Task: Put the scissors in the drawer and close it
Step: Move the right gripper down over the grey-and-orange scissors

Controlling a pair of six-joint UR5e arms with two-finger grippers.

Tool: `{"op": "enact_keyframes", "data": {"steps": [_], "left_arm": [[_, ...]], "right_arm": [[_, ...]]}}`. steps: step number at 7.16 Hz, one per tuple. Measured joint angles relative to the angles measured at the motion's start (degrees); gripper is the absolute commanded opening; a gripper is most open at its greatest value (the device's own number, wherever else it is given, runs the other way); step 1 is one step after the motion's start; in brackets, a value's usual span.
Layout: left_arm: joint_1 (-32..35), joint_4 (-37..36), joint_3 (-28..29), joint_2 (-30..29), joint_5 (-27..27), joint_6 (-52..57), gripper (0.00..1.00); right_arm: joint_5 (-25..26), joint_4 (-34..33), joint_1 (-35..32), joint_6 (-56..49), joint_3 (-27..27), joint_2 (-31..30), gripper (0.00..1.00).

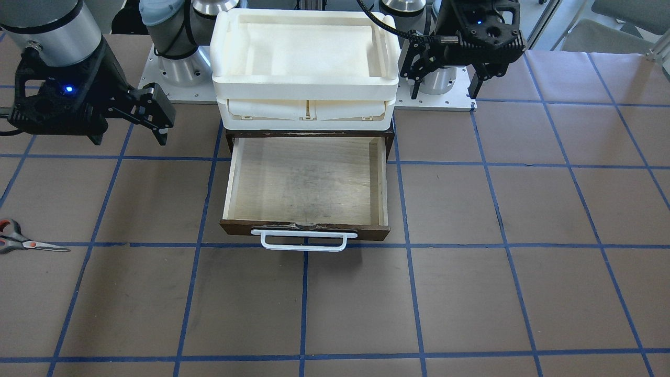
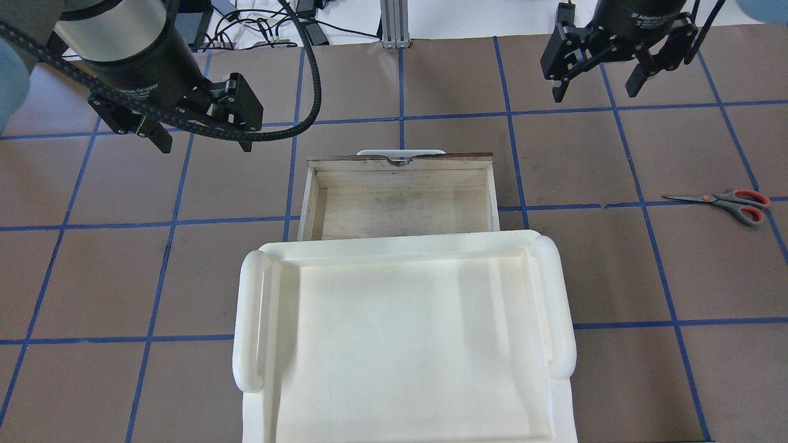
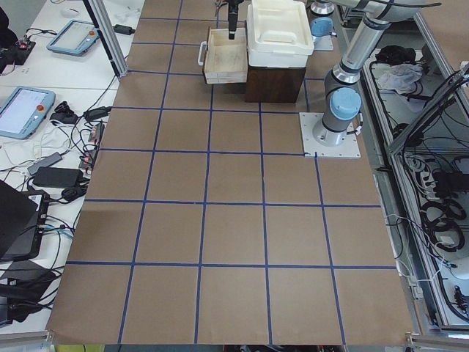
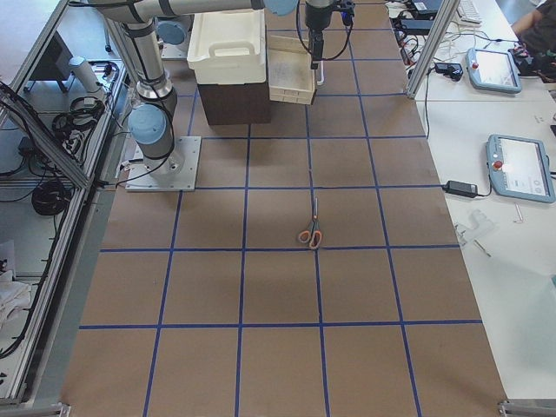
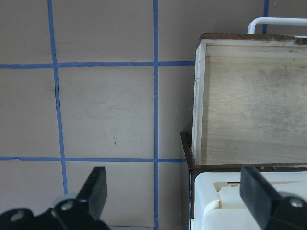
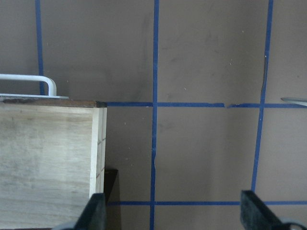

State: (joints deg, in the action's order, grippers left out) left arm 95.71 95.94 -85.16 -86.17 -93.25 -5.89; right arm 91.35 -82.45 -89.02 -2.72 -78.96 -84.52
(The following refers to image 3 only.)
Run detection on light wooden drawer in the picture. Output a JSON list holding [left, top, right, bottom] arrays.
[[202, 27, 248, 84]]

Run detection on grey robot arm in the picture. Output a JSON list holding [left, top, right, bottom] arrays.
[[311, 0, 441, 147]]

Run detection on second grey robot arm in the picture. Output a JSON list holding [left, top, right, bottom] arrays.
[[215, 1, 335, 40]]

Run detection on dark wooden drawer cabinet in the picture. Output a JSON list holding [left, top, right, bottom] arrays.
[[245, 66, 306, 103]]

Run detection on white plastic lidded bin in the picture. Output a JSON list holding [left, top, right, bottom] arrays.
[[246, 1, 314, 68]]

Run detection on small black power adapter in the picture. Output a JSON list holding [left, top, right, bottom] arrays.
[[113, 24, 136, 35]]

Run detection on upper teach pendant tablet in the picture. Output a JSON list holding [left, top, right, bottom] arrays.
[[46, 20, 100, 56]]

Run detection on teach pendant tablet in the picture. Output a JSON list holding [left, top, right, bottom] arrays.
[[1, 86, 56, 139], [46, 20, 100, 56]]

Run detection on white crumpled cloth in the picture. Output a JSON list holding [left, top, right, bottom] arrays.
[[377, 63, 423, 95]]

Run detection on brown paper table mat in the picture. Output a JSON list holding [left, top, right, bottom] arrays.
[[48, 1, 414, 346]]

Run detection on lower teach pendant tablet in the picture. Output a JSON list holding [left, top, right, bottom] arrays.
[[1, 86, 56, 139]]

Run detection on black power adapter brick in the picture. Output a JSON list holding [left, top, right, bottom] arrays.
[[32, 167, 84, 188]]

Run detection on black laptop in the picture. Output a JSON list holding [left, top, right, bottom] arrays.
[[1, 181, 50, 262]]

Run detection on white drawer handle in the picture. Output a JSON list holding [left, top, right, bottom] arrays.
[[197, 41, 207, 67]]

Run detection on aluminium frame post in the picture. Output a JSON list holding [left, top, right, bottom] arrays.
[[83, 0, 128, 79]]

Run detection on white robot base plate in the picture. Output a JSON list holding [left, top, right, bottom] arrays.
[[299, 112, 361, 159]]

